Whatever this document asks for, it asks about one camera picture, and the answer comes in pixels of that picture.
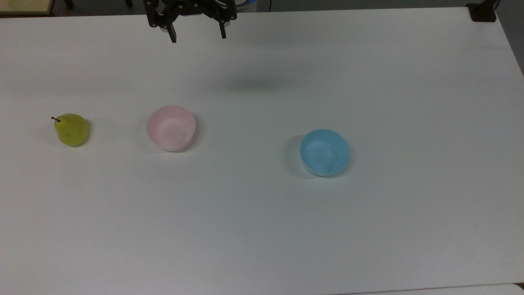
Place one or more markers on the light wooden table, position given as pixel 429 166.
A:
pixel 25 5

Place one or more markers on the green pear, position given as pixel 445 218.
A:
pixel 72 130

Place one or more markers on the black table clamp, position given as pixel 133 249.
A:
pixel 483 11

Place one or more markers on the blue plastic bowl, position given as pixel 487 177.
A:
pixel 324 152

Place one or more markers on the pink plastic bowl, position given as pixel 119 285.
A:
pixel 171 128

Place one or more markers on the blue-lit robot base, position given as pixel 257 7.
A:
pixel 248 3

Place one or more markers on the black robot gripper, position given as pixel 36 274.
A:
pixel 192 7

